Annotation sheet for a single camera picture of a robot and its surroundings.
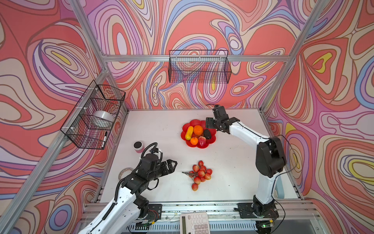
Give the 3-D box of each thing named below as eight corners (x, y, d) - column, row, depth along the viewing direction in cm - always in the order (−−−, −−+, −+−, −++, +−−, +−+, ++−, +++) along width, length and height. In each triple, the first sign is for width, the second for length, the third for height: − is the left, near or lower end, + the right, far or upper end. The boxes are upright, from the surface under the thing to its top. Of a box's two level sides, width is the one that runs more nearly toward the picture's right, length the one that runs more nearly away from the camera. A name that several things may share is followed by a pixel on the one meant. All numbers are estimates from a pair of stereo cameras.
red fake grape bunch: (194, 192, 81) (194, 188, 75) (183, 175, 87) (182, 170, 81) (212, 177, 86) (214, 173, 80) (201, 163, 92) (201, 157, 86)
